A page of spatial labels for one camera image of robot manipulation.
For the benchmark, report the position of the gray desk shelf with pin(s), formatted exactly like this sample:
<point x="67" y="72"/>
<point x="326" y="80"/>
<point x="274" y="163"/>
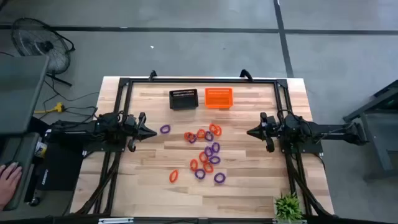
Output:
<point x="23" y="146"/>

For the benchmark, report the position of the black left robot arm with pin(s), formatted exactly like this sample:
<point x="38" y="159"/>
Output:
<point x="81" y="130"/>

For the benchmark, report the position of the printed drink can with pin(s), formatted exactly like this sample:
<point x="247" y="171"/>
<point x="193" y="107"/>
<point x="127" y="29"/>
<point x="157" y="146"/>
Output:
<point x="40" y="149"/>

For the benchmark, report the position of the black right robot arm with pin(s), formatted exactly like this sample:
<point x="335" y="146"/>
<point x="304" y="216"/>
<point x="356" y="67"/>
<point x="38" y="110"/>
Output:
<point x="326" y="132"/>

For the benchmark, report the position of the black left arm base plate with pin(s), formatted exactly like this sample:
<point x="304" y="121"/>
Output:
<point x="105" y="148"/>

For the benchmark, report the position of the silver metal bracket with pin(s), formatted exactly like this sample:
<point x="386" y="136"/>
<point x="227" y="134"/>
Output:
<point x="115" y="221"/>

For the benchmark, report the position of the green plant in white pot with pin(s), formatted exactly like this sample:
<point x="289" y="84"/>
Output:
<point x="287" y="208"/>

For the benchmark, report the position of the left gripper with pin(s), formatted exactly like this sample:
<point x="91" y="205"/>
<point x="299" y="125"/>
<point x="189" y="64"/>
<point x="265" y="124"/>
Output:
<point x="132" y="145"/>

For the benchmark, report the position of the dark gray desk top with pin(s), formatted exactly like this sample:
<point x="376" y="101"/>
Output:
<point x="21" y="93"/>

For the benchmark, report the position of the gray metal table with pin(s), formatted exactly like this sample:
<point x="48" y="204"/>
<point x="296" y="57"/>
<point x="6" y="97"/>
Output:
<point x="382" y="130"/>

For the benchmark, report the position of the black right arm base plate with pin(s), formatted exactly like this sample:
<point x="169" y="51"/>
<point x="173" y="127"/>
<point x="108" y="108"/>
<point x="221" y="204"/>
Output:
<point x="304" y="149"/>

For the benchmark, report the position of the black aluminium rig frame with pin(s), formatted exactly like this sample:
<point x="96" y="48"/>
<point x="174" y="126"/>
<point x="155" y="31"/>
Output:
<point x="202" y="81"/>

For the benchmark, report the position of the black round floor fan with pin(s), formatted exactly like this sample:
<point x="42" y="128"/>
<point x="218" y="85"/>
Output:
<point x="46" y="46"/>

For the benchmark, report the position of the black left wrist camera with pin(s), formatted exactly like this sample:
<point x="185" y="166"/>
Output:
<point x="130" y="120"/>

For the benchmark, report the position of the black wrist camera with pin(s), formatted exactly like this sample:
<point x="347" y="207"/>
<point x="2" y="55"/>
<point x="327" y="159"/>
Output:
<point x="272" y="121"/>
<point x="130" y="120"/>

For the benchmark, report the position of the yellow power plug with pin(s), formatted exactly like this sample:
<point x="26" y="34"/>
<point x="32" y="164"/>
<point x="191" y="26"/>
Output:
<point x="58" y="108"/>

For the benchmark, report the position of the black box with white logo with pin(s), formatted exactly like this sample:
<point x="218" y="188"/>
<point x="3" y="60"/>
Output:
<point x="62" y="171"/>

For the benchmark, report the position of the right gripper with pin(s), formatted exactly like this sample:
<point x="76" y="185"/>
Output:
<point x="270" y="146"/>

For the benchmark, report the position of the person's hand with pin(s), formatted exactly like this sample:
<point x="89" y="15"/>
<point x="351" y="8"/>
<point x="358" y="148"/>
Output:
<point x="9" y="183"/>

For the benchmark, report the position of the black plastic basket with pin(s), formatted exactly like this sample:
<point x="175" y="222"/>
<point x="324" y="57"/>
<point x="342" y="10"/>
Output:
<point x="183" y="102"/>

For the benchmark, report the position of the orange plastic basket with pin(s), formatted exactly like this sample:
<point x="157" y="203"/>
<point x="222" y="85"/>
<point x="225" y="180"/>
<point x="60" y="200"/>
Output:
<point x="218" y="99"/>

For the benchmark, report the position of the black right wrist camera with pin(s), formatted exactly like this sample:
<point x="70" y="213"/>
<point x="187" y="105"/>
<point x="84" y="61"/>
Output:
<point x="272" y="121"/>

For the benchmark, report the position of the black caster wheel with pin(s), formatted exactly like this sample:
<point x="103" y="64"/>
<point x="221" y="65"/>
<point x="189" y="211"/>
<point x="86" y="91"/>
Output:
<point x="34" y="201"/>

